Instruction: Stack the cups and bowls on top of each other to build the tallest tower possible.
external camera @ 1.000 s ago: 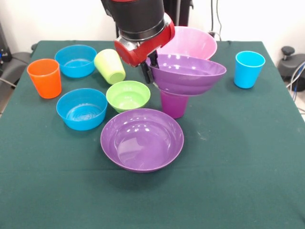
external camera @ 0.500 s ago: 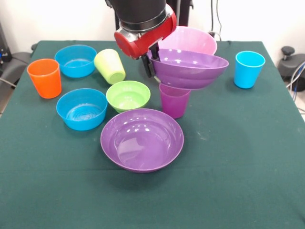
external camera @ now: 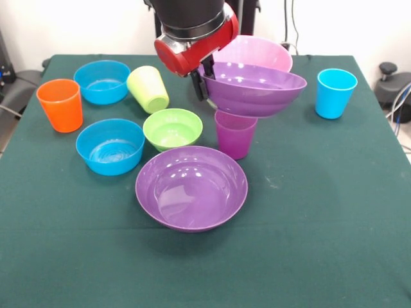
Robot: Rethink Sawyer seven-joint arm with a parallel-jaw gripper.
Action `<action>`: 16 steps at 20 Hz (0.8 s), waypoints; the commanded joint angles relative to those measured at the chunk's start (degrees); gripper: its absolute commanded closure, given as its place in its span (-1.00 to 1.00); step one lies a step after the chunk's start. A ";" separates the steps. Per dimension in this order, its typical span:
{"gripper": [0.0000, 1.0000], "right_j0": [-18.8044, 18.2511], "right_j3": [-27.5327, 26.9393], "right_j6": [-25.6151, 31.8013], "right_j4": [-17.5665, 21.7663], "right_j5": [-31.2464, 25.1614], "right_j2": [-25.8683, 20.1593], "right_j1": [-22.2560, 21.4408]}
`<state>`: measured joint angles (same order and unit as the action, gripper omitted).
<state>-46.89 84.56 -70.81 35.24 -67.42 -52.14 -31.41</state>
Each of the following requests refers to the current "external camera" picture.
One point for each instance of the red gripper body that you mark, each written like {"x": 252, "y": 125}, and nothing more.
{"x": 199, "y": 51}

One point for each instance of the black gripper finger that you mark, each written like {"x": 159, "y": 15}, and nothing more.
{"x": 209, "y": 69}
{"x": 200, "y": 88}

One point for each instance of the green ribbed bowl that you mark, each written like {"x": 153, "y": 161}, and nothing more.
{"x": 173, "y": 128}

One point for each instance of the lime green cup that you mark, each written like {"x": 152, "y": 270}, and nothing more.
{"x": 146, "y": 85}

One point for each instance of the purple bowl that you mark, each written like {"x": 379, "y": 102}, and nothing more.
{"x": 257, "y": 96}
{"x": 191, "y": 195}

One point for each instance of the purple cup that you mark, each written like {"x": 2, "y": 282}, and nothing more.
{"x": 236, "y": 141}

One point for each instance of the large pink bowl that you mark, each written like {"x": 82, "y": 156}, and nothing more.
{"x": 257, "y": 51}

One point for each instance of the blue bowl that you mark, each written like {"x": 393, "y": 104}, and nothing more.
{"x": 110, "y": 165}
{"x": 102, "y": 93}

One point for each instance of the blue cup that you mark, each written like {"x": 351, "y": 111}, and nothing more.
{"x": 334, "y": 99}

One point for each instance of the orange cup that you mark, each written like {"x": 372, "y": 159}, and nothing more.
{"x": 62, "y": 114}

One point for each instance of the dark green tablecloth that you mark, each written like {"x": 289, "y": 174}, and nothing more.
{"x": 205, "y": 263}

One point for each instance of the grey chair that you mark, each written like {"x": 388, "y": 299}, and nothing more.
{"x": 22, "y": 86}

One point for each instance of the black knob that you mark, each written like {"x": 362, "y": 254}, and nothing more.
{"x": 388, "y": 68}

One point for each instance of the dark grey base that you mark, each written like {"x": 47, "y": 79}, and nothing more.
{"x": 393, "y": 91}

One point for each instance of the black equipment box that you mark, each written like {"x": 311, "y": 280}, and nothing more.
{"x": 4, "y": 64}

